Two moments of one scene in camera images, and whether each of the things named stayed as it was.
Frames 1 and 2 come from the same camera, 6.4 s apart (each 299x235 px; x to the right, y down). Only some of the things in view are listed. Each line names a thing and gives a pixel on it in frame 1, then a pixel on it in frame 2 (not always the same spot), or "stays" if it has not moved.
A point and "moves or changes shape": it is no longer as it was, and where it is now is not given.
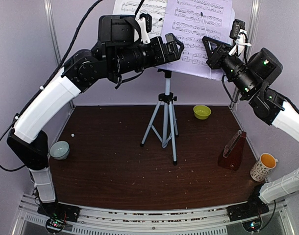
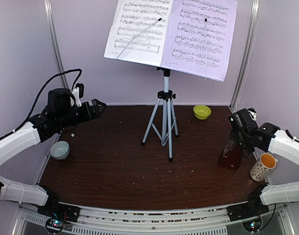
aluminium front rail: (281, 220) stays
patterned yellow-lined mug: (265, 165) stays
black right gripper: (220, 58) to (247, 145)
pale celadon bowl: (59, 150) stays
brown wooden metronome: (230, 157) stays
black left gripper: (162, 56) to (88, 115)
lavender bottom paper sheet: (190, 20) stays
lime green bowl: (201, 112) stays
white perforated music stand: (166, 99) moves or changes shape
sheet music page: (157, 9) moves or changes shape
